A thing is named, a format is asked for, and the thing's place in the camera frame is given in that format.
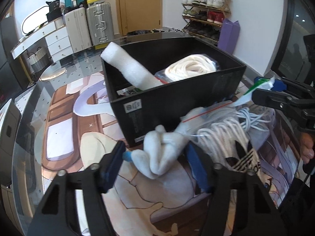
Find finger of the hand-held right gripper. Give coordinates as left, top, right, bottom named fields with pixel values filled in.
left=252, top=88, right=305, bottom=113
left=273, top=77, right=315, bottom=99

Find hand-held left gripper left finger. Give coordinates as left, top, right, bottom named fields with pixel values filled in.
left=27, top=140, right=126, bottom=236

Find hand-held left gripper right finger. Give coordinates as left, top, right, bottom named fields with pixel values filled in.
left=186, top=144, right=287, bottom=236

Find white bag with green contents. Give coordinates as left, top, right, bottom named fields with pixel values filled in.
left=233, top=76, right=276, bottom=105

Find white sock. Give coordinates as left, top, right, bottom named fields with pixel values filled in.
left=143, top=107, right=206, bottom=180

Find black cardboard box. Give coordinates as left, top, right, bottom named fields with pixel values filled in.
left=100, top=37, right=247, bottom=148

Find green packet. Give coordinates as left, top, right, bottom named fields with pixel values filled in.
left=118, top=87, right=141, bottom=97

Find clear bag of white rope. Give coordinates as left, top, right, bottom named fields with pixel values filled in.
left=155, top=53, right=220, bottom=83

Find white foam roll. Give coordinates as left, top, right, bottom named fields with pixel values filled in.
left=100, top=42, right=163, bottom=90

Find person's right hand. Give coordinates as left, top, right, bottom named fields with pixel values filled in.
left=298, top=133, right=315, bottom=164

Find clear bag of white laces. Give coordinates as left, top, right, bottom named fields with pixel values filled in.
left=182, top=100, right=262, bottom=175

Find printed desk mat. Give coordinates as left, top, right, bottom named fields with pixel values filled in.
left=34, top=74, right=304, bottom=236

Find purple paper bag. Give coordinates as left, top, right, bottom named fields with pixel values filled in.
left=217, top=18, right=241, bottom=55

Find wooden shoe rack with shoes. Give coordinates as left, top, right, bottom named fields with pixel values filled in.
left=179, top=0, right=232, bottom=43

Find shoes on floor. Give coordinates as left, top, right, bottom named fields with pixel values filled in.
left=150, top=27, right=183, bottom=33

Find woven basket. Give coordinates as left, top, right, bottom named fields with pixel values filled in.
left=26, top=47, right=51, bottom=73

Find white dresser with drawers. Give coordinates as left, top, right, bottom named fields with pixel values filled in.
left=10, top=18, right=72, bottom=65

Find white suitcase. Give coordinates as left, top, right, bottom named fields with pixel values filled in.
left=64, top=5, right=93, bottom=54

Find silver suitcase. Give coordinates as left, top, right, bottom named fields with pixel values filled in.
left=85, top=2, right=115, bottom=46

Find wooden door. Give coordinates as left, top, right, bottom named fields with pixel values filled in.
left=118, top=0, right=163, bottom=36

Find oval mirror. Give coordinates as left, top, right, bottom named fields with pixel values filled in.
left=21, top=7, right=50, bottom=36

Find white power cable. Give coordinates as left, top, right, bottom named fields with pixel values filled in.
left=236, top=106, right=271, bottom=134

